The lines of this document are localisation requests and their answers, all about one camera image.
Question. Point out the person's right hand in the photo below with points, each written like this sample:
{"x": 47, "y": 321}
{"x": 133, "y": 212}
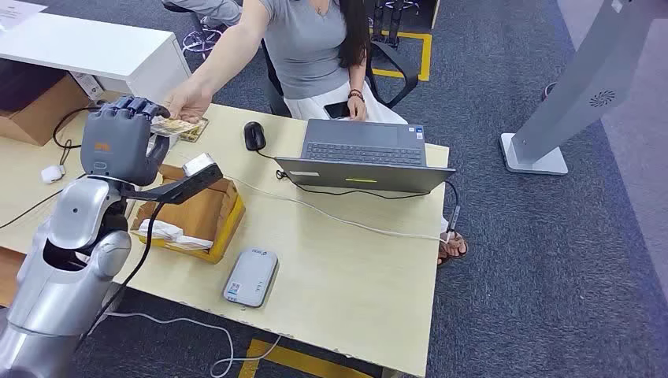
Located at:
{"x": 185, "y": 104}

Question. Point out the person's left hand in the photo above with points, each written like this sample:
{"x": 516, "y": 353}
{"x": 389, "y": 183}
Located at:
{"x": 357, "y": 108}

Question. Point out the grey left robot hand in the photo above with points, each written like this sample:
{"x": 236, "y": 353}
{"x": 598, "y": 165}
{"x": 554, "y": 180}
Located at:
{"x": 117, "y": 151}

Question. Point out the black smartphone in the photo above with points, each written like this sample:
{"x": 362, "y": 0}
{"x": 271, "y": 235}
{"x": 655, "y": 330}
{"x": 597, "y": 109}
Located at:
{"x": 336, "y": 110}

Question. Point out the patterned ID card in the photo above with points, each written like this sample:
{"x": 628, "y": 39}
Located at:
{"x": 175, "y": 127}

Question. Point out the black computer mouse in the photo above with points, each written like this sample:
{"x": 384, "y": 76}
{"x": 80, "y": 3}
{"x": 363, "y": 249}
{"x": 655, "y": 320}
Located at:
{"x": 254, "y": 136}

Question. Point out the cardboard box yellow rim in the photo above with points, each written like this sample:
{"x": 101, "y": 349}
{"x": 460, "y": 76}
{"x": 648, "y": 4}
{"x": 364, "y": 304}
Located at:
{"x": 203, "y": 219}

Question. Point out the person's right forearm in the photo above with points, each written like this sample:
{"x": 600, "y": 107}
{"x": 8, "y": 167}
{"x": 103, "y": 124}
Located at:
{"x": 222, "y": 62}

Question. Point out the person's left forearm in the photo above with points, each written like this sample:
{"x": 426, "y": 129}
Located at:
{"x": 357, "y": 78}

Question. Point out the patterned yellow green card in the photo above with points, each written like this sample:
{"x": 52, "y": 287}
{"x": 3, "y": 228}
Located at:
{"x": 198, "y": 134}

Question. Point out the person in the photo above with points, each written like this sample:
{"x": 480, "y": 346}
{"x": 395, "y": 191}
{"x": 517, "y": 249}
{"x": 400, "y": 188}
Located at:
{"x": 308, "y": 52}

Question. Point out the person's leg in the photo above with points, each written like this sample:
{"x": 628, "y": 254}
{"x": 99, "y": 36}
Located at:
{"x": 214, "y": 10}

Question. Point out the person's sandalled foot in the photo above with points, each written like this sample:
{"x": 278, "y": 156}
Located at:
{"x": 456, "y": 245}
{"x": 444, "y": 258}

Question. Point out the grey white card reader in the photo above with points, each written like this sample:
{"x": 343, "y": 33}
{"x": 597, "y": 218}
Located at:
{"x": 250, "y": 276}

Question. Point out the grey laptop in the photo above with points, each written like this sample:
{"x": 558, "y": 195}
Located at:
{"x": 360, "y": 156}

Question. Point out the black stool chrome base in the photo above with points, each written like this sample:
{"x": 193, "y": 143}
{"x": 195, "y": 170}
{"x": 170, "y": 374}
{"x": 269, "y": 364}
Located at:
{"x": 201, "y": 39}

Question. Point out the small white rounded case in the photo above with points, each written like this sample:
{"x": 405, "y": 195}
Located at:
{"x": 52, "y": 173}

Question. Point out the white printed box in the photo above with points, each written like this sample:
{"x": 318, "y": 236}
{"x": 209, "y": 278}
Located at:
{"x": 87, "y": 86}

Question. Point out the brown cardboard carton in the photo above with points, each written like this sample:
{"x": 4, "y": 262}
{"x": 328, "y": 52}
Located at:
{"x": 47, "y": 115}

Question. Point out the yellow floor tape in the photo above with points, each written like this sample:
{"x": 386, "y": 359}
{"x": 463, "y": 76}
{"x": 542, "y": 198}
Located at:
{"x": 302, "y": 361}
{"x": 427, "y": 57}

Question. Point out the black stand legs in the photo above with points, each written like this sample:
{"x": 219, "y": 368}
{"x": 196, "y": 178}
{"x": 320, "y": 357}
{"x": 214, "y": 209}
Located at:
{"x": 389, "y": 23}

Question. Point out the white desk shelf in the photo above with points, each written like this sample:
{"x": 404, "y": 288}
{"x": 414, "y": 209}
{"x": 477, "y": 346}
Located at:
{"x": 94, "y": 49}

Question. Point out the chrome star base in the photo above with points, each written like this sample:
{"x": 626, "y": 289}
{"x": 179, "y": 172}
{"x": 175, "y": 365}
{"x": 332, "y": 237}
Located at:
{"x": 409, "y": 5}

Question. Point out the pale wooden board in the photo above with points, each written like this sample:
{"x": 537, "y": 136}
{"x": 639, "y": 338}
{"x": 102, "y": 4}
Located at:
{"x": 435, "y": 13}

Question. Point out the grey usb adapter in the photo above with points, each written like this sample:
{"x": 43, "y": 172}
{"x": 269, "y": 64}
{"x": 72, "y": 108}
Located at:
{"x": 453, "y": 216}

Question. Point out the brown wooden drawer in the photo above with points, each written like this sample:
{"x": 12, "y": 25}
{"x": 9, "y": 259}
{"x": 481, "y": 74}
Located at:
{"x": 10, "y": 271}

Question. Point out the white printed paper sheet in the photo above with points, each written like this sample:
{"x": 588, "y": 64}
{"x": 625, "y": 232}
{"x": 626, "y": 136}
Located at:
{"x": 18, "y": 13}

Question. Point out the grey kiosk stand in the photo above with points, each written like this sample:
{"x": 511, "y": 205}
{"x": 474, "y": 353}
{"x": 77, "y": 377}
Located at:
{"x": 584, "y": 88}

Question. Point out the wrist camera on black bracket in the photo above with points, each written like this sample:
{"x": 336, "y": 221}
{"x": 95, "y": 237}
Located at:
{"x": 193, "y": 180}

